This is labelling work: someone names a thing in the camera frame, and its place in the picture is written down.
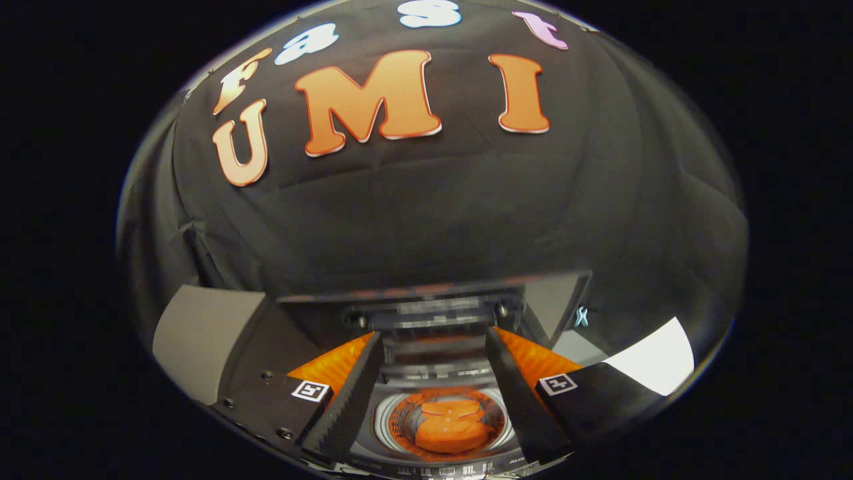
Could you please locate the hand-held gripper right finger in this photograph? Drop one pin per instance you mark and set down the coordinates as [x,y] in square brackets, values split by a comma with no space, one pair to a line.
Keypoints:
[516,400]

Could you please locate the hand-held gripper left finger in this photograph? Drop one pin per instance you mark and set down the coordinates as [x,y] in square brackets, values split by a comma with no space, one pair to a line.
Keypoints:
[350,400]

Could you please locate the yellow polo shirt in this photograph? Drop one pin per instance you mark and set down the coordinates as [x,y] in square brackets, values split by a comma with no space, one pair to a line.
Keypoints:
[450,430]

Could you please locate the grey washing machine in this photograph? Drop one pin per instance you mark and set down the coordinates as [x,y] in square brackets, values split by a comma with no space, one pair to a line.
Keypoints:
[436,366]

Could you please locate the dark washing machine lid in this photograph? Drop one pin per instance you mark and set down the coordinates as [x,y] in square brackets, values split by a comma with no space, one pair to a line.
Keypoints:
[433,313]

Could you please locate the small light blue clip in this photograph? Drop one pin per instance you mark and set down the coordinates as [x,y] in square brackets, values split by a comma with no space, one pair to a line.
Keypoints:
[582,317]

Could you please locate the white flat board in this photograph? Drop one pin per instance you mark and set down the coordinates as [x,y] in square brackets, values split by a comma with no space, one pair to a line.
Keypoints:
[656,363]

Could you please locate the grey box stand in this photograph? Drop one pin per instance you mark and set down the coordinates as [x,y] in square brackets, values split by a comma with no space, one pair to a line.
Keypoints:
[200,333]

